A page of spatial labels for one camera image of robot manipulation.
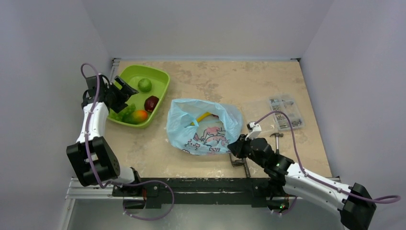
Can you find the lime green plastic tray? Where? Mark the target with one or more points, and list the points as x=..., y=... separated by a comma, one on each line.
x=160, y=83

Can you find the orange red fake mango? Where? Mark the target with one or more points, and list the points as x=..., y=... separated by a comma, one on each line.
x=135, y=117

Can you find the small black-handled hammer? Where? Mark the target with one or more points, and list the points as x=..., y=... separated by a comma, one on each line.
x=277, y=135

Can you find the light blue plastic bag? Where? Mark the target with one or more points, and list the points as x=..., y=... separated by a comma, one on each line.
x=212, y=135

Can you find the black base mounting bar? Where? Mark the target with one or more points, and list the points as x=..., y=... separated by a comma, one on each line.
x=155, y=192

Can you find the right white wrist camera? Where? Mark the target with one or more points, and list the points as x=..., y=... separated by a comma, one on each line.
x=254, y=130

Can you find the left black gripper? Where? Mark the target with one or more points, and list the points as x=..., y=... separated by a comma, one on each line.
x=124, y=93

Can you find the red fake apple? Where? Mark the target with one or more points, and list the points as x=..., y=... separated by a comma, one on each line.
x=151, y=103

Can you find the green fake leafy vegetable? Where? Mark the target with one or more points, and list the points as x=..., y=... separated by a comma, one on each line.
x=123, y=113

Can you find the green fake lime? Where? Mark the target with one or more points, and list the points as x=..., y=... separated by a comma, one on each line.
x=145, y=85

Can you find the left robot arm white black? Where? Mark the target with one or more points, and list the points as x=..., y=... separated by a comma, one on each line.
x=91, y=157

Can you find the clear plastic screw box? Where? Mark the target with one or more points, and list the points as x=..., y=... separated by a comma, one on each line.
x=285, y=108

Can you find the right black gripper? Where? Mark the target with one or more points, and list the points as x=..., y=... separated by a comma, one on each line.
x=239, y=147

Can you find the yellow fake banana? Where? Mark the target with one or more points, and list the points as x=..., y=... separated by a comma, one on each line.
x=200, y=118

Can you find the dark metal clamp bracket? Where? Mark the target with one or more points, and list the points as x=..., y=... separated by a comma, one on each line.
x=240, y=162

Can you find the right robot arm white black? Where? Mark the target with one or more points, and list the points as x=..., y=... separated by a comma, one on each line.
x=351, y=203

